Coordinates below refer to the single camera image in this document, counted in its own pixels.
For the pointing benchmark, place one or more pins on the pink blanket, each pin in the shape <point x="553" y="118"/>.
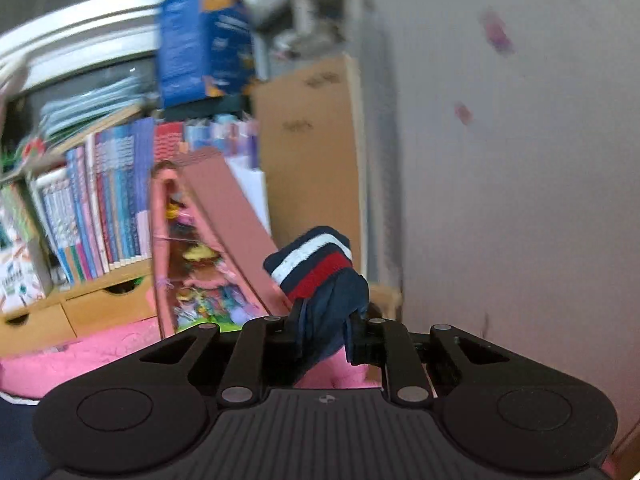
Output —
<point x="75" y="360"/>

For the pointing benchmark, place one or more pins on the wooden bookshelf with drawers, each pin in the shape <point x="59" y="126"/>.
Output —
<point x="100" y="305"/>

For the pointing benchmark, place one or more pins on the row of colourful books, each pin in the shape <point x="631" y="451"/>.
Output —
<point x="115" y="200"/>

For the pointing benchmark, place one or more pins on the brown cardboard box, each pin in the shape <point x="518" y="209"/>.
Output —
<point x="310" y="160"/>

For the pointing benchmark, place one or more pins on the blue carton box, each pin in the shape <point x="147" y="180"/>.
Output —
<point x="205" y="45"/>

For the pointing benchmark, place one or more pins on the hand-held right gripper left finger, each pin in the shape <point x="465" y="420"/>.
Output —
<point x="284" y="332"/>

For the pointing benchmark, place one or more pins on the white window frame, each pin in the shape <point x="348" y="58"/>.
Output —
<point x="75" y="35"/>

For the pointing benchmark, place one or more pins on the navy and white jacket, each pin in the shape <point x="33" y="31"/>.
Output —
<point x="310" y="265"/>

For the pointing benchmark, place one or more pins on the white printed box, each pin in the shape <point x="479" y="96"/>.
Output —
<point x="17" y="265"/>

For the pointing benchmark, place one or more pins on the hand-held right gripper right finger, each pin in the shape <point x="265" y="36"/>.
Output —
<point x="362" y="345"/>

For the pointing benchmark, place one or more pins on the pink toy box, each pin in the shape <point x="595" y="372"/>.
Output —
<point x="225" y="210"/>

